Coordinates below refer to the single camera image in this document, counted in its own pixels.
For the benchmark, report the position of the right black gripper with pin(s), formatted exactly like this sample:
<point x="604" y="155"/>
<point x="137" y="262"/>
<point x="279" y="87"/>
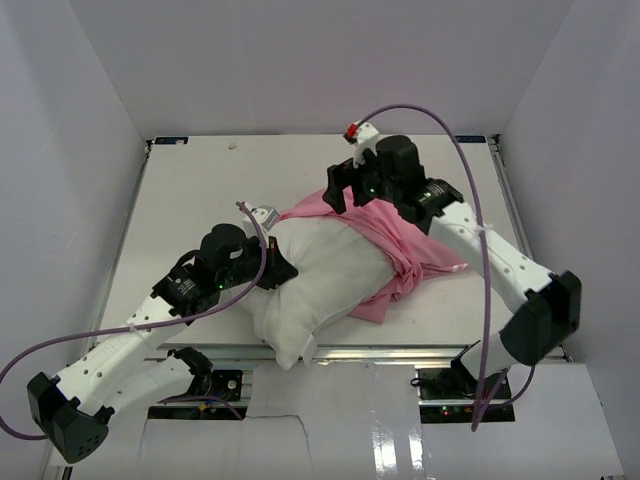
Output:
<point x="340" y="178"/>

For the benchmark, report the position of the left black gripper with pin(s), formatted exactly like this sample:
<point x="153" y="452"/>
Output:
<point x="277" y="268"/>

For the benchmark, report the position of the white pillow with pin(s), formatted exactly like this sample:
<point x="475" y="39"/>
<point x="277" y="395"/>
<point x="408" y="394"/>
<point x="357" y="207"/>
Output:
<point x="338" y="269"/>

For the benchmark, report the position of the pink floral pillowcase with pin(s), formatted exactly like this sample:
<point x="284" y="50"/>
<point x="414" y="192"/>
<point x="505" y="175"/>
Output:
<point x="415" y="257"/>

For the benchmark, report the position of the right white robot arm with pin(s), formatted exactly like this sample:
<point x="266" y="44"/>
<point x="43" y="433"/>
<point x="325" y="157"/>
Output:
<point x="545" y="306"/>

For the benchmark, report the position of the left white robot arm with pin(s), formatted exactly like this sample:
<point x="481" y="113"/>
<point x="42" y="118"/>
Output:
<point x="75" y="408"/>

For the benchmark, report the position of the right blue table label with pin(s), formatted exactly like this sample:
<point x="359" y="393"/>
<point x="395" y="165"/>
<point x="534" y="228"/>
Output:
<point x="470" y="139"/>

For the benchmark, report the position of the blue table label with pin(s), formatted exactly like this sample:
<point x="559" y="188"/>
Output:
<point x="171" y="140"/>
<point x="470" y="139"/>

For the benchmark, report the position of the left blue table label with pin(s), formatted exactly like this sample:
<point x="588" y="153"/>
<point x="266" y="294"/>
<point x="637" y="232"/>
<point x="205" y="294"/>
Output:
<point x="171" y="140"/>

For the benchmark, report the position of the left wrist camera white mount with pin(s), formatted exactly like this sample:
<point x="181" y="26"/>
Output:
<point x="261" y="218"/>

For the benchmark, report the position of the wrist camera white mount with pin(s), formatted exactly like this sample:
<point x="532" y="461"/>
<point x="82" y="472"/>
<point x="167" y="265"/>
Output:
<point x="261" y="218"/>
<point x="361" y="136"/>

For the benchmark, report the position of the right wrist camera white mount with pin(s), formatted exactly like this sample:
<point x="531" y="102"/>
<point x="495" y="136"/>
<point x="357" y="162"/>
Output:
<point x="361" y="136"/>

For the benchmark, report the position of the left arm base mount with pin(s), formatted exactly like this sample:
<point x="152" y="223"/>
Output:
<point x="215" y="387"/>

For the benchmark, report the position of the aluminium table front rail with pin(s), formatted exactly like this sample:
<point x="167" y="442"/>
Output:
<point x="412" y="354"/>

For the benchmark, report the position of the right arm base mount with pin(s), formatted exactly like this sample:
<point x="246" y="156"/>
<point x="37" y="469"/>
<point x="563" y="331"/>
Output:
<point x="451" y="394"/>

